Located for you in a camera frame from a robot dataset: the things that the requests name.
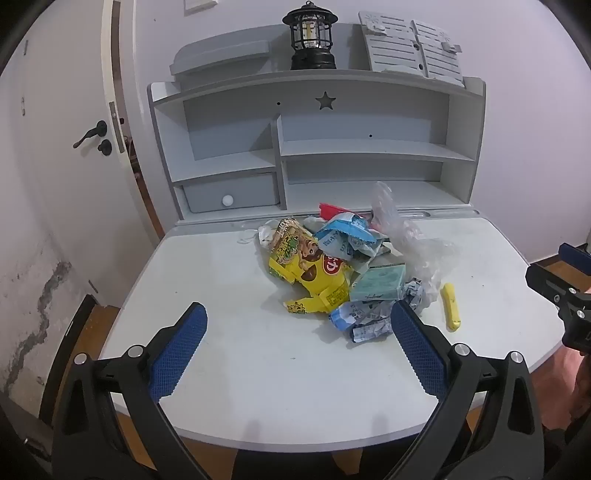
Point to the metal door latch plate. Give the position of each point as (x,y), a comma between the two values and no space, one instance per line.
(116,124)

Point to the yellow tube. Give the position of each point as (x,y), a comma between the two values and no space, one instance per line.
(451,307)

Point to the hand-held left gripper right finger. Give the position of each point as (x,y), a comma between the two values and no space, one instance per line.
(418,353)

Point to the black door lock knob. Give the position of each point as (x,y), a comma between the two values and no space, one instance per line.
(105,147)

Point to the grey drawer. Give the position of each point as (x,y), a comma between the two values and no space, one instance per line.
(249,191)

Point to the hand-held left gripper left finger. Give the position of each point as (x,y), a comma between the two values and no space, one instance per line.
(178,355)

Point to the white wall switch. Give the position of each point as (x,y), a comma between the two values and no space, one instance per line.
(201,3)

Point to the clear plastic bag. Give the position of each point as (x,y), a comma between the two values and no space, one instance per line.
(392,217)

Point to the printed paper ball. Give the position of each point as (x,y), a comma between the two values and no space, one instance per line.
(413,293)

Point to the white grey desk hutch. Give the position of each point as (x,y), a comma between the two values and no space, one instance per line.
(364,120)

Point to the black camping lantern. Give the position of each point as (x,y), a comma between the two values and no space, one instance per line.
(309,41)

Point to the red packet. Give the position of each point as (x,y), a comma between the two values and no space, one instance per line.
(331,210)

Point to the yellow snack bag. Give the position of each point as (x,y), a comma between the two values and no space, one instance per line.
(309,272)

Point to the blue white snack wrapper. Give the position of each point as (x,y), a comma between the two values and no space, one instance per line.
(346,235)

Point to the white door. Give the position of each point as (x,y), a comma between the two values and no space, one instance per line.
(55,194)

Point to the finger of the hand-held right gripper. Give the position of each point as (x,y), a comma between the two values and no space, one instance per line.
(575,256)
(549,279)

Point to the grey slotted book stand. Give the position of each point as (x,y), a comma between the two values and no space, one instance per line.
(397,46)

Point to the teal paper packet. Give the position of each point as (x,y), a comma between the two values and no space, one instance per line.
(378,284)

